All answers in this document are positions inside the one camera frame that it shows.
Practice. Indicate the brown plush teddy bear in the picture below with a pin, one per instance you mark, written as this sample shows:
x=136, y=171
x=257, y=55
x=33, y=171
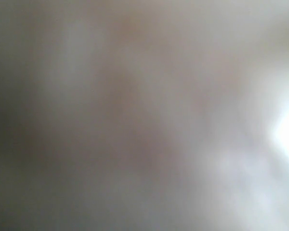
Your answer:
x=144, y=115

